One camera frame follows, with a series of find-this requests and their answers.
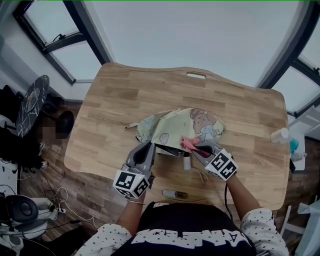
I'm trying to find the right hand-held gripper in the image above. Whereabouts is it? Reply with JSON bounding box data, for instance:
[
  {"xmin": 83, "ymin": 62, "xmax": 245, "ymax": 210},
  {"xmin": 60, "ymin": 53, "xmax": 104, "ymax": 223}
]
[{"xmin": 191, "ymin": 141, "xmax": 238, "ymax": 181}]

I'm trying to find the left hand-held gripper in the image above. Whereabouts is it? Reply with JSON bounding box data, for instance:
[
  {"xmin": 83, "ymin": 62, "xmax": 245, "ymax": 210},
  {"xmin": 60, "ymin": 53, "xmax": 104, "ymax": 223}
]
[{"xmin": 112, "ymin": 141, "xmax": 156, "ymax": 200}]

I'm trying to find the pink cloth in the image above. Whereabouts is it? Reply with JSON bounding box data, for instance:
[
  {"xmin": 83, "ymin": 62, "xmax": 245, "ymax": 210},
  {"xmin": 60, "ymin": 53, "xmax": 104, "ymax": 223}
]
[{"xmin": 180, "ymin": 136, "xmax": 208, "ymax": 157}]

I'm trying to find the pale green cartoon print umbrella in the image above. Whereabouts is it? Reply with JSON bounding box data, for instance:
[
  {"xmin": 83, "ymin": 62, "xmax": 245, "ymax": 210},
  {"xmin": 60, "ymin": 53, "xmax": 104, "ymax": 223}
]
[{"xmin": 124, "ymin": 107, "xmax": 227, "ymax": 185}]

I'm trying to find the person's left forearm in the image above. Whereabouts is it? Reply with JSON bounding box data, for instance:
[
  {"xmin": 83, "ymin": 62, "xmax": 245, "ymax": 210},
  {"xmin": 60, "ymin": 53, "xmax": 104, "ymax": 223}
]
[{"xmin": 116, "ymin": 196, "xmax": 146, "ymax": 237}]

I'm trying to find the person's right forearm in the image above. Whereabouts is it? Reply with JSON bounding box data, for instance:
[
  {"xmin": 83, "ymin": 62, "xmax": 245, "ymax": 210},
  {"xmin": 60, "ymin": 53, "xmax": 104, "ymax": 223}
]
[{"xmin": 226, "ymin": 173, "xmax": 262, "ymax": 222}]

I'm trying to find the person's grey shoe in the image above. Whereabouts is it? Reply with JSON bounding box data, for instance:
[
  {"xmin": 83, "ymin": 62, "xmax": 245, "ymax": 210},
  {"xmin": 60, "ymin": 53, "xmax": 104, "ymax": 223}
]
[{"xmin": 161, "ymin": 189, "xmax": 179, "ymax": 200}]

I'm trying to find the black white star print shirt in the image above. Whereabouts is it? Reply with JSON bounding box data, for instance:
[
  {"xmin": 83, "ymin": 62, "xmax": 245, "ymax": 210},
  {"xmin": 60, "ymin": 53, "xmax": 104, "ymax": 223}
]
[{"xmin": 76, "ymin": 201, "xmax": 291, "ymax": 256}]

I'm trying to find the white plastic cup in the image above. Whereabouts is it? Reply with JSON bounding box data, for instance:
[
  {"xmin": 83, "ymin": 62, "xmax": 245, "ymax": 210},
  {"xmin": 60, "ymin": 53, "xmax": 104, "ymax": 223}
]
[{"xmin": 270, "ymin": 127, "xmax": 291, "ymax": 145}]

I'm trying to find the teal toy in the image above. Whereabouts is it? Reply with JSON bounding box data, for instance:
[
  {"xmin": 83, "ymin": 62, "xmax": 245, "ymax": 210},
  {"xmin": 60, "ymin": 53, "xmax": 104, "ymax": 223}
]
[{"xmin": 289, "ymin": 138, "xmax": 300, "ymax": 155}]

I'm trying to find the white side table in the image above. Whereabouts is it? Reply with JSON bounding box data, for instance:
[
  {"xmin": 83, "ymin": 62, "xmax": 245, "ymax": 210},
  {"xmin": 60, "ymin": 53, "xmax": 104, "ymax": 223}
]
[{"xmin": 289, "ymin": 134, "xmax": 307, "ymax": 172}]

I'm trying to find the round black marble table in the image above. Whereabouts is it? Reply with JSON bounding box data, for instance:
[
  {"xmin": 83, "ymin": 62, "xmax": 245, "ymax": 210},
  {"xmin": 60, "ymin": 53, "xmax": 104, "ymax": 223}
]
[{"xmin": 17, "ymin": 74, "xmax": 75, "ymax": 140}]

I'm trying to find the white grey equipment pack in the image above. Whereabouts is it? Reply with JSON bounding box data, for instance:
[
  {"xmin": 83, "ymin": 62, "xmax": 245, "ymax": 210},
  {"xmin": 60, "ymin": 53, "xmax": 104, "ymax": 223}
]
[{"xmin": 0, "ymin": 193, "xmax": 60, "ymax": 251}]

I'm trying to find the thin gold bracelet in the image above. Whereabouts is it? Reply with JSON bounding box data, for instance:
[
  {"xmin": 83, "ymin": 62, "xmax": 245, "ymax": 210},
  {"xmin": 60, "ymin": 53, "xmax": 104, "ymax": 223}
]
[{"xmin": 125, "ymin": 197, "xmax": 146, "ymax": 206}]

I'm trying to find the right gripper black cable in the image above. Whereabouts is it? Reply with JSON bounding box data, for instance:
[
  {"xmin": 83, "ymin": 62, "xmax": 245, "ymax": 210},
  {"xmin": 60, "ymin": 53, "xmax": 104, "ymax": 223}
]
[{"xmin": 223, "ymin": 181, "xmax": 236, "ymax": 223}]

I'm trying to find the white floor cable with plug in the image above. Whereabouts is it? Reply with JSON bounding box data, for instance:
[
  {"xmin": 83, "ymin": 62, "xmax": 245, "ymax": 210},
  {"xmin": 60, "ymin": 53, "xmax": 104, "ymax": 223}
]
[{"xmin": 43, "ymin": 186, "xmax": 98, "ymax": 231}]

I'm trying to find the white metal frame stand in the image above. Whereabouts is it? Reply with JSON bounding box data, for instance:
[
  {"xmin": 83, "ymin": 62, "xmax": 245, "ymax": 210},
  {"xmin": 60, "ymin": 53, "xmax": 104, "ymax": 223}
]
[{"xmin": 281, "ymin": 197, "xmax": 320, "ymax": 256}]

